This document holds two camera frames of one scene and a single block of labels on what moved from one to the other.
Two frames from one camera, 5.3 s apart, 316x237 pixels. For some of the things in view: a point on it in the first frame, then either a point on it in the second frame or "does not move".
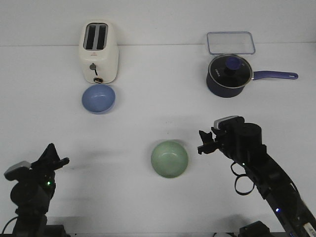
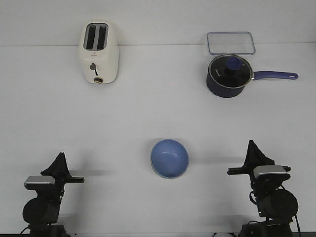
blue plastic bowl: x=98 y=98 -> x=169 y=158
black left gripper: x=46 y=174 -> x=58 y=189
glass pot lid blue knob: x=230 y=71 does not move
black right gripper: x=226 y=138 -> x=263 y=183
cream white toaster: x=99 y=51 does not move
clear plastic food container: x=230 y=43 does not move
